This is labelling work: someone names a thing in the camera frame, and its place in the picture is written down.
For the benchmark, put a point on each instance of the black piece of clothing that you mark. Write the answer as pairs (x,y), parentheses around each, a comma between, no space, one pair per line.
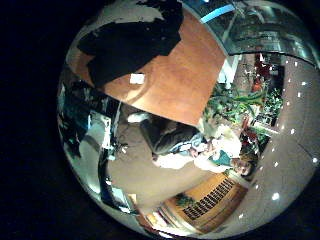
(133,43)

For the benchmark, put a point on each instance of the small potted green plant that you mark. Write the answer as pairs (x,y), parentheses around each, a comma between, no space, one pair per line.
(184,200)

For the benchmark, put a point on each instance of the white label sticker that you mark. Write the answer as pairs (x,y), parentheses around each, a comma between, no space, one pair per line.
(137,78)

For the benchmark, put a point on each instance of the white table sheet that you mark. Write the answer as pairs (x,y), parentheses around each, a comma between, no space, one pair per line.
(126,11)

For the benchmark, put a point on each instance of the seated person in white top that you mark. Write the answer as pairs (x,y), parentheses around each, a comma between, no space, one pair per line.
(173,136)

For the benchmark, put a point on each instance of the wooden cabinet with slatted grille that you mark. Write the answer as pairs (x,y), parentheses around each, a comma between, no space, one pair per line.
(213,200)

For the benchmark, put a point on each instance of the green leafy plants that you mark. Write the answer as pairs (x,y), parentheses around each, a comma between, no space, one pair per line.
(233,103)

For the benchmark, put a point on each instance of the red flower decoration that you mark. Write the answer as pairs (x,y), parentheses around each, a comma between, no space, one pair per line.
(260,75)

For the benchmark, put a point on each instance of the light blue sign strip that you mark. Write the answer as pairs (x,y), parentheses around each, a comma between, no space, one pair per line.
(216,13)

